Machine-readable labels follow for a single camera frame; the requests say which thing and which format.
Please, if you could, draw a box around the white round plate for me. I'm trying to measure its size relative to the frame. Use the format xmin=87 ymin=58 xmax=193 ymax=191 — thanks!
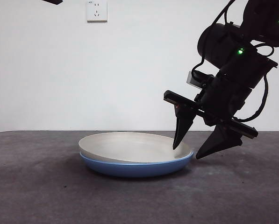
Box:
xmin=78 ymin=132 xmax=193 ymax=163

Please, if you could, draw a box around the blue round plate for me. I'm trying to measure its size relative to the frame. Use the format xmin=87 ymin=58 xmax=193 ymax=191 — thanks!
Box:
xmin=79 ymin=150 xmax=194 ymax=179

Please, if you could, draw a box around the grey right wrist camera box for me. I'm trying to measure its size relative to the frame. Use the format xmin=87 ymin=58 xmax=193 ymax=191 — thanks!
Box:
xmin=186 ymin=70 xmax=215 ymax=90

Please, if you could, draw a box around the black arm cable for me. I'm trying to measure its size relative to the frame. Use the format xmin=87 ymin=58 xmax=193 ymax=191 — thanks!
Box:
xmin=191 ymin=0 xmax=236 ymax=76
xmin=234 ymin=74 xmax=270 ymax=123

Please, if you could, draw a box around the white wall socket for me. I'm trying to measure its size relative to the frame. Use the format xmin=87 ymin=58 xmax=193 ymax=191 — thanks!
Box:
xmin=86 ymin=0 xmax=108 ymax=23

